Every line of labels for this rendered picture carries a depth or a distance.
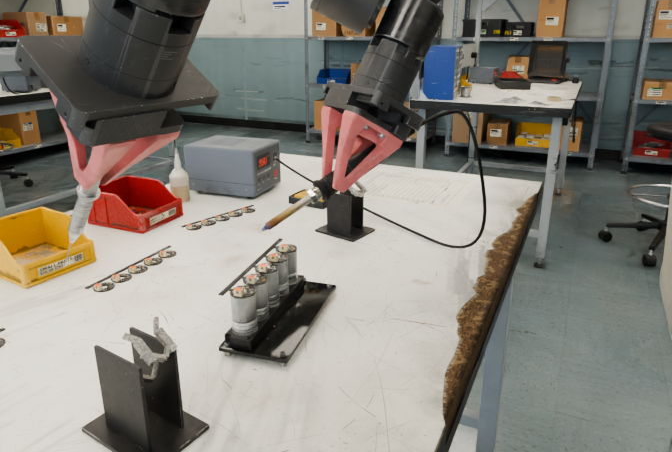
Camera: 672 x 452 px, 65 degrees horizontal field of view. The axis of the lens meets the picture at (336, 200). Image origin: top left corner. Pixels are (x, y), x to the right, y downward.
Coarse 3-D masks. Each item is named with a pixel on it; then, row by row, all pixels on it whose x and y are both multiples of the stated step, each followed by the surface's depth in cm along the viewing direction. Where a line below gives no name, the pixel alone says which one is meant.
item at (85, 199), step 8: (96, 184) 37; (80, 192) 37; (88, 192) 37; (96, 192) 38; (80, 200) 38; (88, 200) 38; (80, 208) 38; (88, 208) 38; (72, 216) 39; (80, 216) 39; (88, 216) 40; (72, 224) 39; (80, 224) 39; (72, 232) 40; (80, 232) 40
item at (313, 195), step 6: (306, 192) 53; (312, 192) 53; (318, 192) 53; (306, 198) 53; (312, 198) 53; (318, 198) 53; (294, 204) 53; (300, 204) 52; (306, 204) 53; (288, 210) 52; (294, 210) 52; (276, 216) 52; (282, 216) 52; (288, 216) 52; (270, 222) 52; (276, 222) 52; (270, 228) 52
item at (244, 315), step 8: (232, 304) 51; (240, 304) 50; (248, 304) 50; (232, 312) 51; (240, 312) 50; (248, 312) 51; (256, 312) 52; (232, 320) 51; (240, 320) 51; (248, 320) 51; (256, 320) 52; (232, 328) 52; (240, 328) 51; (248, 328) 51; (256, 328) 52
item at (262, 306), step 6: (258, 288) 53; (264, 288) 53; (258, 294) 53; (264, 294) 53; (258, 300) 53; (264, 300) 53; (258, 306) 53; (264, 306) 54; (258, 312) 53; (264, 312) 54; (258, 318) 54; (264, 318) 54
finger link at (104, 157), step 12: (72, 144) 35; (108, 144) 30; (120, 144) 31; (132, 144) 32; (72, 156) 36; (84, 156) 36; (96, 156) 32; (108, 156) 32; (120, 156) 33; (84, 168) 36; (96, 168) 34; (108, 168) 34; (84, 180) 36; (96, 180) 35
